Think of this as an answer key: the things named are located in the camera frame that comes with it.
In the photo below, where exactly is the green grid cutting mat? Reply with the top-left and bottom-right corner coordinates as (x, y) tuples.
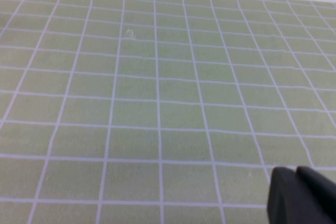
(0, 0), (336, 224)

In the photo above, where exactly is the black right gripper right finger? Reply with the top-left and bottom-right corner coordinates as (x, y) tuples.
(296, 165), (336, 224)

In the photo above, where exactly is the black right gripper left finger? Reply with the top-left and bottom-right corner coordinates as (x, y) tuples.
(266, 166), (310, 224)

